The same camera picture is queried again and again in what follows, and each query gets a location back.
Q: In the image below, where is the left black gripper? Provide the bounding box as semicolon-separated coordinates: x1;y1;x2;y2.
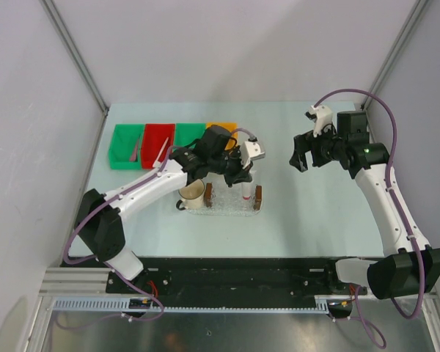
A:
209;146;254;188

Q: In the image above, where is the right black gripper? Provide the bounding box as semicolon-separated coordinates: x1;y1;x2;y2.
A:
290;122;347;172

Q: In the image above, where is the white toothpaste tube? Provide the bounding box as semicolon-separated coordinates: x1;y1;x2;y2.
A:
241;182;253;200

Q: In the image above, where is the clear holder with brown ends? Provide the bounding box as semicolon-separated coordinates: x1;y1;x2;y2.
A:
205;181;263;213

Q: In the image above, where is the cream enamel mug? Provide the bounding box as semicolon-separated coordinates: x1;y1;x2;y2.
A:
175;180;205;210

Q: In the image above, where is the white pink toothbrush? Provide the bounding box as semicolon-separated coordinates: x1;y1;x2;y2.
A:
153;137;169;169

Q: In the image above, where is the pink toothpaste tube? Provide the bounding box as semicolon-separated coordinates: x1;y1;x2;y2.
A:
129;136;142;162

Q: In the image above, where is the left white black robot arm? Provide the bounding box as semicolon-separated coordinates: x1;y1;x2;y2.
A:
71;125;265;293

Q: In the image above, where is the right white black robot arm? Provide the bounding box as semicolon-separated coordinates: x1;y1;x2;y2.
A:
289;106;440;299

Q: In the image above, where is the clear oval glass tray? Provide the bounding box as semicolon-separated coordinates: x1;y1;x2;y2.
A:
176;183;263;217

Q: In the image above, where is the yellow plastic bin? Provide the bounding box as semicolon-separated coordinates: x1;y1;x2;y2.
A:
206;122;238;138

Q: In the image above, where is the green plastic bin middle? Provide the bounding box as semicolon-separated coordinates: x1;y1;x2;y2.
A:
173;123;206;147

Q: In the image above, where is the green plastic bin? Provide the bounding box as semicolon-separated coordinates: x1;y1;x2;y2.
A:
173;123;206;147
109;124;145;170

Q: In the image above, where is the red plastic bin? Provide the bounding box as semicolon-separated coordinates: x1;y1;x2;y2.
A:
140;123;175;169

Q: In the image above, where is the green plastic bin left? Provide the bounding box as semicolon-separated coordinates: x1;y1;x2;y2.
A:
109;124;145;170

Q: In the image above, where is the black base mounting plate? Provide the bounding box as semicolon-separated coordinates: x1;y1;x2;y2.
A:
105;257;377;304

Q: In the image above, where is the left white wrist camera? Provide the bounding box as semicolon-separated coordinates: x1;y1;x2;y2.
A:
239;141;265;169

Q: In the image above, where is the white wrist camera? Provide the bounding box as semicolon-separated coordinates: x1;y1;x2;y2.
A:
305;105;333;138
239;141;265;169

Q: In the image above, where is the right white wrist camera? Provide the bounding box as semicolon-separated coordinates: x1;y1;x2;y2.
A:
305;105;333;138

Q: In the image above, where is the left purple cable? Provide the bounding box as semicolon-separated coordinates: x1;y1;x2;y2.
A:
54;127;257;329

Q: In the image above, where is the purple cable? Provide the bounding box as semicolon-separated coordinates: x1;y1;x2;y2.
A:
54;127;257;329
313;88;426;348

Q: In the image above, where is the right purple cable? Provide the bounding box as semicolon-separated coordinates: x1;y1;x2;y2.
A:
313;88;426;348

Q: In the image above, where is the white slotted cable duct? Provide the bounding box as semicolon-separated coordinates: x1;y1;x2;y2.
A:
52;295;351;314

